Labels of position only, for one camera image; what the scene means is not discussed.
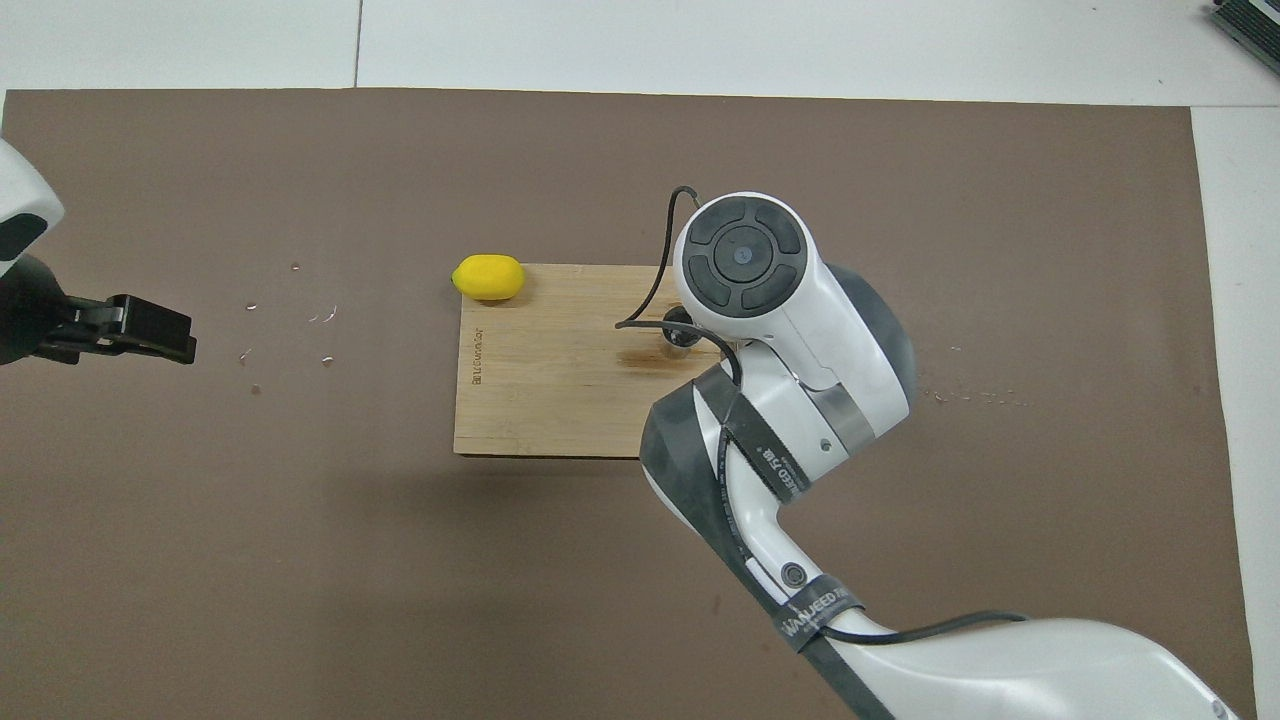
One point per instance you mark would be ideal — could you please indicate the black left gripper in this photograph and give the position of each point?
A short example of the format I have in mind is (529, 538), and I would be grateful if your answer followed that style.
(30, 305)

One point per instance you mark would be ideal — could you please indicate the steel jigger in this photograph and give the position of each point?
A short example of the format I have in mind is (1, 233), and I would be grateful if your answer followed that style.
(682, 340)

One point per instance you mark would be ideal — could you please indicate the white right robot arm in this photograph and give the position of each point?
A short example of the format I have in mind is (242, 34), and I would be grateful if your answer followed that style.
(800, 330)

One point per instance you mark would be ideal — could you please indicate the brown table mat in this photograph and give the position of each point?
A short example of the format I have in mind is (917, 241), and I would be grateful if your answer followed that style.
(300, 580)

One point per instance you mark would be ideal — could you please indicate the yellow lemon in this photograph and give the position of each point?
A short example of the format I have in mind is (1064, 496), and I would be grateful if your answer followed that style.
(488, 277)

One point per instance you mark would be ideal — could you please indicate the wooden cutting board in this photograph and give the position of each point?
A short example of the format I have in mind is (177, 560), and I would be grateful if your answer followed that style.
(560, 380)

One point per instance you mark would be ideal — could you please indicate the grey ribbed device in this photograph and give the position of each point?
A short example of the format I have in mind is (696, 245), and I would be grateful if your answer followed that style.
(1250, 25)

